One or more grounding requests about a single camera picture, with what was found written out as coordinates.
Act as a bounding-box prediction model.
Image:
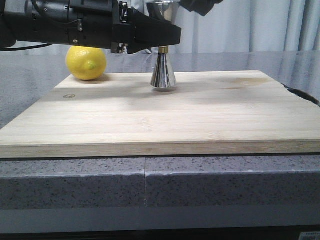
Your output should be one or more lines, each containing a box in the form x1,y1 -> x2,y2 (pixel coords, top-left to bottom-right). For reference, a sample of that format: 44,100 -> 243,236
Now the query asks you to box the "steel double jigger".
146,0 -> 179,88

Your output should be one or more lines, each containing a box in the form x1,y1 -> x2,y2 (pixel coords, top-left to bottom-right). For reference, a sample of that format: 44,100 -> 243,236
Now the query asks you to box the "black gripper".
127,0 -> 223,54
4,0 -> 132,53

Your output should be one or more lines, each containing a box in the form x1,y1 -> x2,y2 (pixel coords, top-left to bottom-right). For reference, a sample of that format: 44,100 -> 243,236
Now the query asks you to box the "grey curtain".
0,0 -> 320,57

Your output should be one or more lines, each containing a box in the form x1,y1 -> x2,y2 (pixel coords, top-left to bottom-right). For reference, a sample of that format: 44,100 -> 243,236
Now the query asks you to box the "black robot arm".
0,0 -> 182,54

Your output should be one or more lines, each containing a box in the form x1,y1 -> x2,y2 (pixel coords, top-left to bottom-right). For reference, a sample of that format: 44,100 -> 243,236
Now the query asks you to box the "black cutting board handle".
283,84 -> 320,107

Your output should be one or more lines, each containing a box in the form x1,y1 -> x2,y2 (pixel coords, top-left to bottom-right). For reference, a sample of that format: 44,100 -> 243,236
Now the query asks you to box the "yellow lemon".
65,46 -> 107,81

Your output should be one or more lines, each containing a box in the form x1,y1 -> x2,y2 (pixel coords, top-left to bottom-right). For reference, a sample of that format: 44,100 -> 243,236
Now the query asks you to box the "label sticker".
298,231 -> 320,240

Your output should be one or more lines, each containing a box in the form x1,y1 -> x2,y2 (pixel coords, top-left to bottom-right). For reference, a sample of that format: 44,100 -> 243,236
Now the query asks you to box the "black cable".
0,42 -> 53,52

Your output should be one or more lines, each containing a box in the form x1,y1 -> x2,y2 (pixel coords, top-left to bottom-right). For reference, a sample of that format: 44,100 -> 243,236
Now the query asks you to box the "light wooden cutting board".
0,71 -> 320,159

